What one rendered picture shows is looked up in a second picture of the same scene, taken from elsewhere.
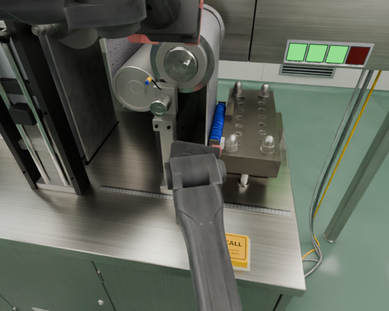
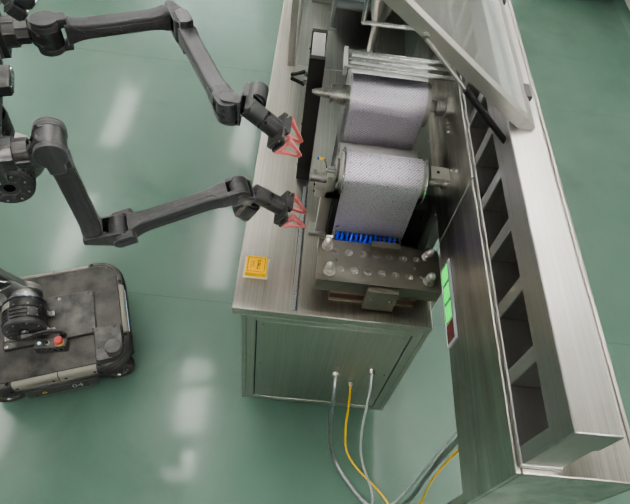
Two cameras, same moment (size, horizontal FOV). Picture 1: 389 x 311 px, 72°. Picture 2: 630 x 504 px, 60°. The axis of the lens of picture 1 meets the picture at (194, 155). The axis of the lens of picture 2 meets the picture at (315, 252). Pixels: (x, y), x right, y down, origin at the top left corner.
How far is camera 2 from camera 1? 1.49 m
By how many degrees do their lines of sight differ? 50
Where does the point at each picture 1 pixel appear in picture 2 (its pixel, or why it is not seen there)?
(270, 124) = (368, 278)
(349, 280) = not seen: outside the picture
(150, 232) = (267, 222)
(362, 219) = not seen: outside the picture
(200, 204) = (217, 190)
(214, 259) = (196, 198)
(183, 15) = (272, 139)
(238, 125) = (363, 254)
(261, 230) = (275, 287)
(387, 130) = not seen: hidden behind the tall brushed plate
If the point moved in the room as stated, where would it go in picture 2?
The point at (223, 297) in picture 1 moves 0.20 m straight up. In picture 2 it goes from (183, 202) to (176, 154)
